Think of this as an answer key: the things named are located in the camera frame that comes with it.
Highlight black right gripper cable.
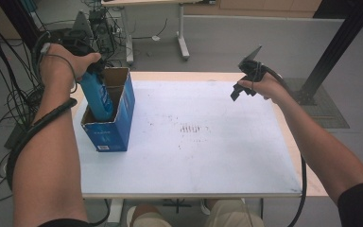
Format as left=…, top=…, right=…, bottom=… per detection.
left=258, top=64, right=307, bottom=227

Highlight black right sleeve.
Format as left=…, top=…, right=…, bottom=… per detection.
left=337, top=183, right=363, bottom=227

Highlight person's left hand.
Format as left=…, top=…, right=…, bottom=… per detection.
left=38, top=43, right=102, bottom=94

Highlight person's right hand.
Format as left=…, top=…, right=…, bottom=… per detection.
left=236, top=72, right=287, bottom=104

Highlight black left sleeve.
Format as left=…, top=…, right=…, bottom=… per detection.
left=38, top=218, right=93, bottom=227

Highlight white background desk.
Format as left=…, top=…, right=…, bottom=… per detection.
left=100, top=0, right=217, bottom=65

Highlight black metal frame post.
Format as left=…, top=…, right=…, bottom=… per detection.
left=295, top=0, right=363, bottom=106

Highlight person's right leg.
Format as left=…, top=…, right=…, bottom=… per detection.
left=203, top=198, right=266, bottom=227

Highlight grey electronic device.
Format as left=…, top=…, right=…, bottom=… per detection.
left=87, top=8, right=117, bottom=55

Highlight blue cardboard box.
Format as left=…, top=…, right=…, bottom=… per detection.
left=80, top=66, right=137, bottom=153

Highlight black floor base plate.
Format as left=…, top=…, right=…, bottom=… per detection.
left=4, top=121, right=29, bottom=151

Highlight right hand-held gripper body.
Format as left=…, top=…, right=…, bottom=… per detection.
left=237, top=45, right=268, bottom=82

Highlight bundle of black floor cables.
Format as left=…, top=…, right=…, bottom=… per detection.
left=0, top=0, right=130, bottom=204

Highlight blue plastic bottle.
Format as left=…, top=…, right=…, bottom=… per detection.
left=79, top=70, right=115, bottom=123

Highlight black slanted pole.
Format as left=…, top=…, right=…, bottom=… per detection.
left=0, top=0, right=45, bottom=51

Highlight thin grey wire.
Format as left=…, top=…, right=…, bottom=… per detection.
left=39, top=42, right=78, bottom=95

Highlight person's leg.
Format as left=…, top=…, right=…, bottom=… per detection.
left=203, top=198, right=266, bottom=227
left=127, top=203, right=173, bottom=227

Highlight black sleeve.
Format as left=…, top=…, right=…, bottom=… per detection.
left=38, top=218, right=93, bottom=227
left=337, top=183, right=363, bottom=227

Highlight white table leg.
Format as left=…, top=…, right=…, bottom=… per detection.
left=106, top=198, right=125, bottom=227

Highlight person's left leg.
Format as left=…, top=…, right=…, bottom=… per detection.
left=127, top=203, right=173, bottom=227

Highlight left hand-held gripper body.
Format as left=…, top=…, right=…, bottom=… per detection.
left=54, top=9, right=106, bottom=64

